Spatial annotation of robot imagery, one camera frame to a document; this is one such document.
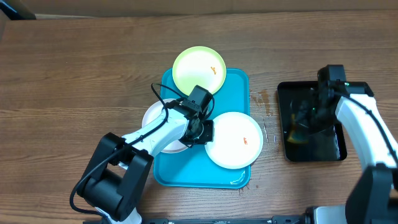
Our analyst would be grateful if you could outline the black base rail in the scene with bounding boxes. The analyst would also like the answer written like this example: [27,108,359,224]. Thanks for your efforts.
[83,215,312,224]

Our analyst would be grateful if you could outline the white plate with stain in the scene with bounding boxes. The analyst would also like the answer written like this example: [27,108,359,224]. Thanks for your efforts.
[205,112,264,169]

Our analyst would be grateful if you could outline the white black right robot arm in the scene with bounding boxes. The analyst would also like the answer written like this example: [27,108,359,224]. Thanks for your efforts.
[288,92,397,223]

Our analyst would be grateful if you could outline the black rectangular water tray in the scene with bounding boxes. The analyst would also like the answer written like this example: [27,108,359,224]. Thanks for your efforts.
[277,80,348,162]

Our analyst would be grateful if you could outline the teal plastic tray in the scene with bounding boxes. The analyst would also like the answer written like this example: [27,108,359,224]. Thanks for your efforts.
[153,68,251,189]

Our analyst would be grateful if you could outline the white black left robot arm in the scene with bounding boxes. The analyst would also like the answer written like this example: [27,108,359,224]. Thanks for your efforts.
[70,99,213,223]

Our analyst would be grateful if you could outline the light green plate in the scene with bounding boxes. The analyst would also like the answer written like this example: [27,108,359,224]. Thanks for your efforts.
[172,46,226,95]

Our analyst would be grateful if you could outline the dark object in corner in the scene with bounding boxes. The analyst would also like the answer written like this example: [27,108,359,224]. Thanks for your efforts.
[1,0,36,21]

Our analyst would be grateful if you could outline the green yellow sponge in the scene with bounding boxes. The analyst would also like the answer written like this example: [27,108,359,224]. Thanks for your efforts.
[287,114,309,144]

